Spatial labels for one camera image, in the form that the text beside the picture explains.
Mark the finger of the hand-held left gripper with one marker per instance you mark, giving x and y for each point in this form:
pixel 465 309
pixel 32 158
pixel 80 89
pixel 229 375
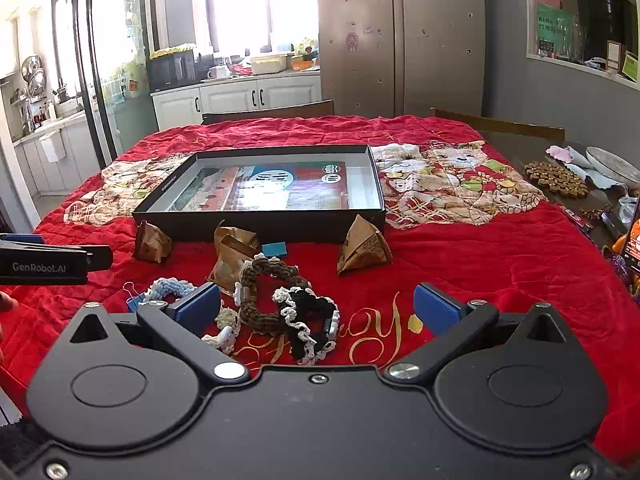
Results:
pixel 100 257
pixel 22 239

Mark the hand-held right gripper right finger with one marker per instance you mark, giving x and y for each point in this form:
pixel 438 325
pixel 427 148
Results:
pixel 436 307

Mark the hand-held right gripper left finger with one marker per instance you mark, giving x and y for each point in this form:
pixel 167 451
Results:
pixel 200 305

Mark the cream crochet scrunchie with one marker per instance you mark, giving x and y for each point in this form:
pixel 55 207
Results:
pixel 227 325

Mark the light blue crochet scrunchie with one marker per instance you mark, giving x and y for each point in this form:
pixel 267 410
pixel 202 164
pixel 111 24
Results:
pixel 167 287

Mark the brown crochet scrunchie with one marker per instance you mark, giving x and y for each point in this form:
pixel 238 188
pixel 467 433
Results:
pixel 255 312

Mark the blue binder clip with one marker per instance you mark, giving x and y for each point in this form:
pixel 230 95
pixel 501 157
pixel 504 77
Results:
pixel 134 302

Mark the teal binder clip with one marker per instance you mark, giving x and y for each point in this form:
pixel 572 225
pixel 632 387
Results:
pixel 274 249

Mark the black white-edged crochet scrunchie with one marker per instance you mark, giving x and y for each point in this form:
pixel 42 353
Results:
pixel 310 330

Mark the black shallow cardboard box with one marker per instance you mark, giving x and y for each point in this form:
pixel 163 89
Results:
pixel 280 187

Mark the person's left hand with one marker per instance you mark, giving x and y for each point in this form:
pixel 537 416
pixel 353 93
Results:
pixel 7 302

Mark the red printed blanket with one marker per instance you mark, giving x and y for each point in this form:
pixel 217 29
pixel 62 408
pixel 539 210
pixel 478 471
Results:
pixel 475 260

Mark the white hanging bin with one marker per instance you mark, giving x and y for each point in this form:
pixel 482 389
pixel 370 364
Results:
pixel 53 146

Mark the hanging metal pot lids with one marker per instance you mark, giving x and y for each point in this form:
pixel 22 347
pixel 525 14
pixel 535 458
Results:
pixel 32 75

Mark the brown wooden bead trivet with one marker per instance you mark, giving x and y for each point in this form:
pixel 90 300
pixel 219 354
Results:
pixel 556 179

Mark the dark wooden chair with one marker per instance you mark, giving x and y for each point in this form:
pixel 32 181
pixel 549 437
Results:
pixel 270 112
pixel 500 127

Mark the pink white cloth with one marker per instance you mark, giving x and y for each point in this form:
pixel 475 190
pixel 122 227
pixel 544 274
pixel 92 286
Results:
pixel 562 154

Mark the black microwave oven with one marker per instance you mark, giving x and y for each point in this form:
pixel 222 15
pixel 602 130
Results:
pixel 170 71

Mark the white kitchen cabinet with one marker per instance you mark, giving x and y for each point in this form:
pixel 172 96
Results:
pixel 230 97

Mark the white mug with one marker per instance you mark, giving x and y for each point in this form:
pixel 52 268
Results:
pixel 216 72

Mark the grey plate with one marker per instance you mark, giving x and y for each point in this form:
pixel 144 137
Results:
pixel 615 165

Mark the beige plastic container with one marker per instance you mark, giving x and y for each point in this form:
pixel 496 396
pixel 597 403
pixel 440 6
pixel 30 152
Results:
pixel 268 64

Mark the silver double-door refrigerator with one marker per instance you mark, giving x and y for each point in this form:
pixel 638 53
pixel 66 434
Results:
pixel 400 35

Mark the black sliding door frame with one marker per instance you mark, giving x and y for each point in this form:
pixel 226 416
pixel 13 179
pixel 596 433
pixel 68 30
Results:
pixel 90 85

